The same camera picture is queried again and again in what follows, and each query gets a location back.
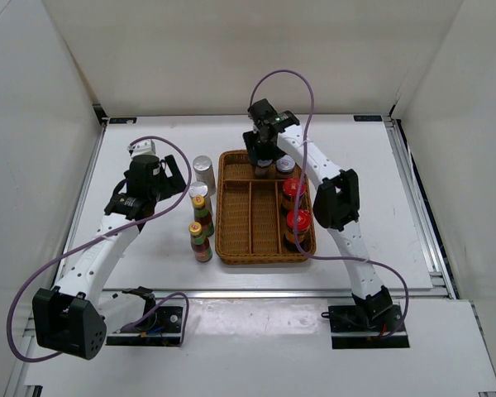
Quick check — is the white-lid spice jar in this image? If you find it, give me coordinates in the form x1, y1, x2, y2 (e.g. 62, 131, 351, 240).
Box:
275, 155, 296, 179
254, 165, 271, 179

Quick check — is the green-label sauce bottle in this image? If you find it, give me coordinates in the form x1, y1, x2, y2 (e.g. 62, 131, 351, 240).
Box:
192, 195, 214, 237
188, 222, 212, 262

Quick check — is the red-lid sauce jar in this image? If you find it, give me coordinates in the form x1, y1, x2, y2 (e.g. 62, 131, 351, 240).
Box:
280, 178, 306, 216
283, 209, 312, 251

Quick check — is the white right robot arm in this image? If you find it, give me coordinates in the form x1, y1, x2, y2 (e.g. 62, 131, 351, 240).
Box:
243, 98, 393, 331

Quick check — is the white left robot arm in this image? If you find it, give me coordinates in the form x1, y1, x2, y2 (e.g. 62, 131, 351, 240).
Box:
32, 154, 186, 360

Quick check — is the near silver-lid salt shaker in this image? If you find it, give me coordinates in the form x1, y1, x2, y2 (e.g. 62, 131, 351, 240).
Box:
188, 181, 209, 201

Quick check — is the silver-lid salt shaker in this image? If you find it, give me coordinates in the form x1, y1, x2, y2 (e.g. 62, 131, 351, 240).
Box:
188, 181, 209, 201
193, 155, 216, 195

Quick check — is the far silver-lid salt shaker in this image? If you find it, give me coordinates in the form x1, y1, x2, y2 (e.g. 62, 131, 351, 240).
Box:
193, 155, 216, 195

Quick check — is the brown wicker basket tray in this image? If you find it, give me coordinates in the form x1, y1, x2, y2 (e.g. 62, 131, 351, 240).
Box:
215, 150, 307, 265

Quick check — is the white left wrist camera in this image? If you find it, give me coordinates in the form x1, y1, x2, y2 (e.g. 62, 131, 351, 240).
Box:
127, 139, 156, 159

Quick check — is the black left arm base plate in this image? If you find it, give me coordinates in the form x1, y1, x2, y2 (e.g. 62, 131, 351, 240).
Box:
105, 292, 189, 347

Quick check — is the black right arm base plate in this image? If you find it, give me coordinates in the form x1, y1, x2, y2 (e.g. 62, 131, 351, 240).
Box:
321, 304, 410, 350

